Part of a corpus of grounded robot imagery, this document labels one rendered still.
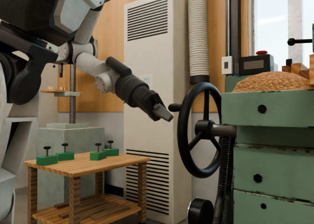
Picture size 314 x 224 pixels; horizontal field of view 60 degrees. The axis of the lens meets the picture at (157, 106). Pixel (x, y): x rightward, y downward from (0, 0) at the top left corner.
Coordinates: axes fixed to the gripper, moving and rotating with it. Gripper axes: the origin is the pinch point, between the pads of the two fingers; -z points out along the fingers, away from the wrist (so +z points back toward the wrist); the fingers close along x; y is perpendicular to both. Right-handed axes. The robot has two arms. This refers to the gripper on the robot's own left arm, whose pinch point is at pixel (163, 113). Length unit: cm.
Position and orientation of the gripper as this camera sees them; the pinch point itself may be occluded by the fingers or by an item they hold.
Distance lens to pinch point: 78.8
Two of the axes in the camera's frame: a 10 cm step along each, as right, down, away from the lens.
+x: -3.0, -4.9, -8.2
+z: -6.8, -4.9, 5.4
